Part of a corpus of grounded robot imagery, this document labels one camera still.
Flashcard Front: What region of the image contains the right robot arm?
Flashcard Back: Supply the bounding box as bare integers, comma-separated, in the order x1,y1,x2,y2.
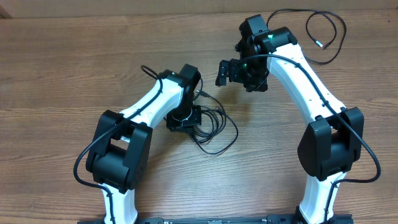
215,14,364,223

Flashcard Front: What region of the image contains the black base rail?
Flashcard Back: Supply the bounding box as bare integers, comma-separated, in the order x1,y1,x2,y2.
77,215,354,224

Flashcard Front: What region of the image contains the long black usb cable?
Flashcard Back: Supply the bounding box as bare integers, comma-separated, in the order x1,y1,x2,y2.
266,8,348,66

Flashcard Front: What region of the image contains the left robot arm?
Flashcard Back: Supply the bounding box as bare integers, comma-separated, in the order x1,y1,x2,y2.
83,64,201,223

